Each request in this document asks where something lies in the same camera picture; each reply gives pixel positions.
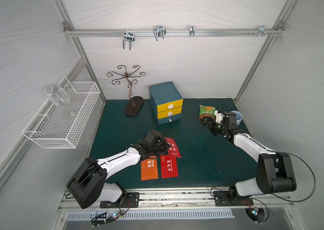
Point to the white vent strip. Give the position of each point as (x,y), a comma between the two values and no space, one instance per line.
(153,214)

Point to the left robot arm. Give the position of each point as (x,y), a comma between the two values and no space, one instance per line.
(88,185)

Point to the round black led puck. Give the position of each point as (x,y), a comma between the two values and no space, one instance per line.
(256,214)

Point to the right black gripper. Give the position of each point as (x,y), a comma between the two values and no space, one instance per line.
(211,125)

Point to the horizontal aluminium rail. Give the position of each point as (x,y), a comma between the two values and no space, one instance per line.
(169,32)

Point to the teal bottom drawer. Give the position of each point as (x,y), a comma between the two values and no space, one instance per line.
(170,119)

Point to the orange postcard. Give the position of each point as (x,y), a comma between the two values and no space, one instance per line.
(149,169)

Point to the double metal hook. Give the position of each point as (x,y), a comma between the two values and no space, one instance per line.
(129,38)

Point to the red postcard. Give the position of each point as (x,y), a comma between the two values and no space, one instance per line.
(173,150)
(168,167)

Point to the green snack packet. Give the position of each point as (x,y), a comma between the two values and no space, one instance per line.
(206,111)

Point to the green table mat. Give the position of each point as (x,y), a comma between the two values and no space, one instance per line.
(206,160)

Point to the wire metal hook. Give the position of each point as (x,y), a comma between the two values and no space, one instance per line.
(159,32)

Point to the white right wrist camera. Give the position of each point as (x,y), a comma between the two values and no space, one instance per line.
(219,116)

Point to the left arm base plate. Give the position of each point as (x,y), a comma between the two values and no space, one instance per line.
(128,200)

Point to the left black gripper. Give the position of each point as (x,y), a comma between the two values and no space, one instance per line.
(160,144)

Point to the small metal clip hook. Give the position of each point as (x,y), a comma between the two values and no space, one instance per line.
(192,31)

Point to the teal drawer cabinet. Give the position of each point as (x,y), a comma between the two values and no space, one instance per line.
(162,93)

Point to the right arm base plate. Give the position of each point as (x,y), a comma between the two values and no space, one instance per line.
(228,199)

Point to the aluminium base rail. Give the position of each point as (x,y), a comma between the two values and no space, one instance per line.
(196,198)

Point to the brown metal jewelry stand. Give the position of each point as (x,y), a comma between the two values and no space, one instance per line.
(135,102)

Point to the light blue mug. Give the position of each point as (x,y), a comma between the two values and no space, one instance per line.
(239,117)

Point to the clear wine glass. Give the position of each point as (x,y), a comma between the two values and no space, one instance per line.
(59,97)

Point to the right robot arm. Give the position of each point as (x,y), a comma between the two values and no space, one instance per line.
(274,172)

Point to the white wire basket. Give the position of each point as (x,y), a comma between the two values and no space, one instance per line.
(52,127)

